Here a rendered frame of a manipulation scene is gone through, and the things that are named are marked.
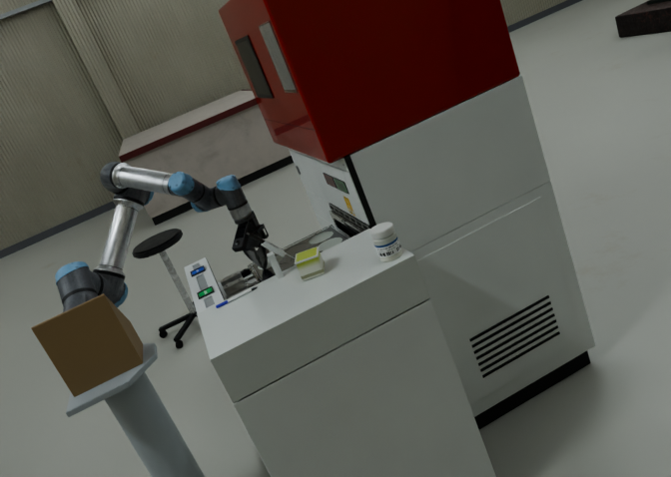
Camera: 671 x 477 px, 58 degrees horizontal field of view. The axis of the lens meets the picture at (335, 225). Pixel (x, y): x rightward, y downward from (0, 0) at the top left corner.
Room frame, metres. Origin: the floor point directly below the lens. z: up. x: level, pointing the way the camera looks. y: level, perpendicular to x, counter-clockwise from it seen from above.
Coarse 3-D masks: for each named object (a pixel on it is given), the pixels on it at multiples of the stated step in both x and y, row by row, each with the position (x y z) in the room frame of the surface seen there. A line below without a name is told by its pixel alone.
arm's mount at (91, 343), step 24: (72, 312) 1.89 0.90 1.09; (96, 312) 1.90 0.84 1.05; (120, 312) 1.99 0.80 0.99; (48, 336) 1.87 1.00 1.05; (72, 336) 1.88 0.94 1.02; (96, 336) 1.89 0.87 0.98; (120, 336) 1.90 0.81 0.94; (72, 360) 1.87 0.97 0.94; (96, 360) 1.88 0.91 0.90; (120, 360) 1.90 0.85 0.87; (72, 384) 1.86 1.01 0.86; (96, 384) 1.88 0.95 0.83
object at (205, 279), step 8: (192, 264) 2.30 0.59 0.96; (200, 264) 2.26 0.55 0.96; (208, 264) 2.22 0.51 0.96; (208, 272) 2.13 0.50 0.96; (192, 280) 2.12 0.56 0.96; (200, 280) 2.09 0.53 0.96; (208, 280) 2.05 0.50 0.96; (192, 288) 2.03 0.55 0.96; (200, 288) 2.01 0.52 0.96; (216, 288) 1.94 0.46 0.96; (208, 296) 1.89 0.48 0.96; (216, 296) 1.87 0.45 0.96; (200, 304) 1.85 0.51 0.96; (208, 304) 1.84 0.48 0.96
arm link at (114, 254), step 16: (128, 192) 2.32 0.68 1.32; (144, 192) 2.36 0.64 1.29; (128, 208) 2.31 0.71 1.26; (112, 224) 2.28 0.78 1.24; (128, 224) 2.28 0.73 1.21; (112, 240) 2.24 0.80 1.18; (128, 240) 2.26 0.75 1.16; (112, 256) 2.21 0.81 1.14; (96, 272) 2.17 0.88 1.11; (112, 272) 2.16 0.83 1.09; (112, 288) 2.14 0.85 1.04
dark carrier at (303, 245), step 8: (320, 232) 2.26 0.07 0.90; (336, 232) 2.18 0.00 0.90; (304, 240) 2.23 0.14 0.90; (288, 248) 2.22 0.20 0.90; (296, 248) 2.18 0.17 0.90; (304, 248) 2.15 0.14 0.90; (288, 256) 2.13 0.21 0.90; (256, 264) 2.18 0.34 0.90; (280, 264) 2.09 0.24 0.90; (288, 264) 2.05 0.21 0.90; (264, 272) 2.07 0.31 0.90; (272, 272) 2.04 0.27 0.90
